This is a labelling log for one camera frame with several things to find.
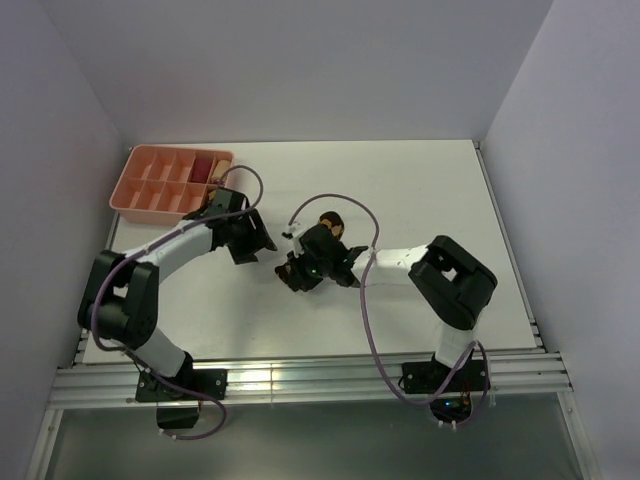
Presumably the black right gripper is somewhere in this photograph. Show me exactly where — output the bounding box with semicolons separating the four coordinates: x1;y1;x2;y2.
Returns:
288;244;333;292

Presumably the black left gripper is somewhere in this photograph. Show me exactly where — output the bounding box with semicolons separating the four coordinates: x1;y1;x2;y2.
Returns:
228;209;276;265

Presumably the brown argyle sock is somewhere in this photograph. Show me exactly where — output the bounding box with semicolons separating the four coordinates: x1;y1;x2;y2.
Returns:
274;211;347;287
206;189;223;209

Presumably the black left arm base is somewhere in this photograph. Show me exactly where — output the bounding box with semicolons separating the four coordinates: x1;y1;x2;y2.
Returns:
134;369;228;440

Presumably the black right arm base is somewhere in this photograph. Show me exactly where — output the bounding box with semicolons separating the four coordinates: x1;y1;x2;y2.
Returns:
398;357;491;423

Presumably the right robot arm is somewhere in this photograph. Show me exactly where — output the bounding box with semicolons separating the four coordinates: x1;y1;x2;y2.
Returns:
275;224;498;390

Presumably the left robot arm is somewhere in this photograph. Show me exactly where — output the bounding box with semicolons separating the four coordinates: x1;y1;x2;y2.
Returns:
77;188;276;399

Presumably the tan rolled sock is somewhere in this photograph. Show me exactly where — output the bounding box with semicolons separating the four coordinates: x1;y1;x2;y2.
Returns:
209;160;231;183

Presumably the dark red rolled sock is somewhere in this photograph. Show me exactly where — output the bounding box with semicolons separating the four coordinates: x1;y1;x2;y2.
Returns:
189;157;213;184

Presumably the pink compartment tray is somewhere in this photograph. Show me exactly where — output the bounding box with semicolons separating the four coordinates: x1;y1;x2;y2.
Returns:
109;145;234;226

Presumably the front aluminium rail frame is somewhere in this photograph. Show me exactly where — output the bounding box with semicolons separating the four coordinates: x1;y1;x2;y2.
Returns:
47;351;573;410

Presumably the aluminium table edge rail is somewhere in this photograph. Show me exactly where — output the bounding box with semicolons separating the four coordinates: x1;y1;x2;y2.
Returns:
473;140;546;351

